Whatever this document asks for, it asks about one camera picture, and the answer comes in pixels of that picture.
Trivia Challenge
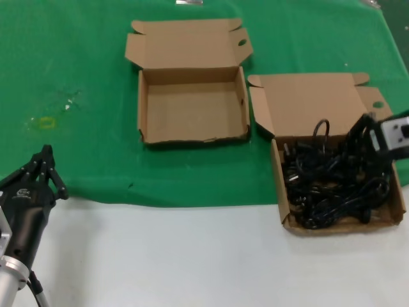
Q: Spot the green table cloth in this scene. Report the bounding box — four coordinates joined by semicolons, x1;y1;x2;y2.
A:
0;0;409;209

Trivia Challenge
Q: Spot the open brown cardboard box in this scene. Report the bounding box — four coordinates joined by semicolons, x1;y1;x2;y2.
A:
124;18;254;149
247;72;405;238

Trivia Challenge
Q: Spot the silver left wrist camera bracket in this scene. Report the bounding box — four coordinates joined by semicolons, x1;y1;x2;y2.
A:
0;207;13;256

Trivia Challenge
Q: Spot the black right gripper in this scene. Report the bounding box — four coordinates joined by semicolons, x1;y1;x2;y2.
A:
346;113;409;169

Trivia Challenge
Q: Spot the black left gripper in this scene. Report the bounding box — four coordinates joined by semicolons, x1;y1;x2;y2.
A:
0;145;70;267

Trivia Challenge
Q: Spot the left arm black grey cable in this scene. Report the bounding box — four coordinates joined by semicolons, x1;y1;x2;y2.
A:
27;270;50;307

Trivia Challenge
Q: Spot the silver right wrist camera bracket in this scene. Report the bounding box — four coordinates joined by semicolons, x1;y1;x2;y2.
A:
370;116;409;153

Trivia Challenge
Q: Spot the yellow tape square mark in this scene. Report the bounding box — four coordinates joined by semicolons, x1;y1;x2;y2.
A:
36;116;56;130

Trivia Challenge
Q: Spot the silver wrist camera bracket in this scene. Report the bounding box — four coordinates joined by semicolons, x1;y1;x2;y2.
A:
370;116;409;153
0;207;13;256

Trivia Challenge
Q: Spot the pile of black power cables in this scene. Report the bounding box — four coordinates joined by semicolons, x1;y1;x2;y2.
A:
282;140;391;230

